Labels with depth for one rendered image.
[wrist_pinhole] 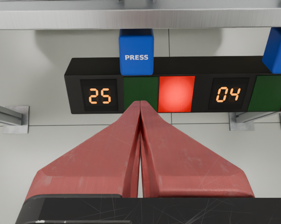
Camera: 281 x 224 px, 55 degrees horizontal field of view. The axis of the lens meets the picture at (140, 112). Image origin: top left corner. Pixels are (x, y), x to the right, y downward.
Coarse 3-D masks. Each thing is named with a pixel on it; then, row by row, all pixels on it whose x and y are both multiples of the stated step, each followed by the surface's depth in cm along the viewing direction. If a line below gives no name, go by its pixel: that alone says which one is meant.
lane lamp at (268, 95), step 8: (256, 80) 22; (264, 80) 22; (272, 80) 22; (280, 80) 22; (256, 88) 23; (264, 88) 23; (272, 88) 23; (280, 88) 23; (256, 96) 23; (264, 96) 23; (272, 96) 23; (280, 96) 23; (256, 104) 24; (264, 104) 24; (272, 104) 24; (280, 104) 24
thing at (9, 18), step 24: (24, 0) 18; (48, 0) 18; (72, 0) 17; (96, 0) 17; (144, 0) 17; (168, 0) 17; (192, 0) 17; (216, 0) 17; (240, 0) 17; (264, 0) 17; (0, 24) 16; (24, 24) 16; (48, 24) 16; (72, 24) 16; (96, 24) 16; (120, 24) 16; (144, 24) 16; (168, 24) 16; (192, 24) 16; (216, 24) 16; (240, 24) 16; (264, 24) 16
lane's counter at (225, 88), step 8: (216, 80) 22; (224, 80) 22; (232, 80) 22; (240, 80) 22; (248, 80) 22; (216, 88) 23; (224, 88) 23; (232, 88) 23; (240, 88) 23; (216, 96) 23; (224, 96) 23; (232, 96) 23; (240, 96) 23; (216, 104) 24; (224, 104) 24; (232, 104) 24; (240, 104) 24
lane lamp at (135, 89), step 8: (128, 80) 22; (136, 80) 22; (144, 80) 22; (152, 80) 22; (128, 88) 23; (136, 88) 23; (144, 88) 23; (152, 88) 23; (128, 96) 23; (136, 96) 23; (144, 96) 23; (152, 96) 23; (128, 104) 24; (152, 104) 24
